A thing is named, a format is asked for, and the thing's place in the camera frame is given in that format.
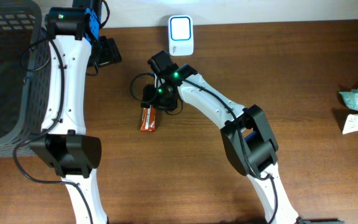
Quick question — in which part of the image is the red snack packet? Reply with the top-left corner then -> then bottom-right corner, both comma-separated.
140,106 -> 156,133

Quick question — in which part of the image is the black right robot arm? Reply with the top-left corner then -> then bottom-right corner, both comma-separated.
142,50 -> 303,224

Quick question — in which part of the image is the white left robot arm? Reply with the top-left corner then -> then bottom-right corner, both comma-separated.
29,1 -> 122,224

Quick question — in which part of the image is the white barcode scanner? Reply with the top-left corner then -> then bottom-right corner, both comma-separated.
168,15 -> 194,57

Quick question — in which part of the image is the dark grey plastic basket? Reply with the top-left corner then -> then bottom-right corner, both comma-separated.
0,1 -> 50,157

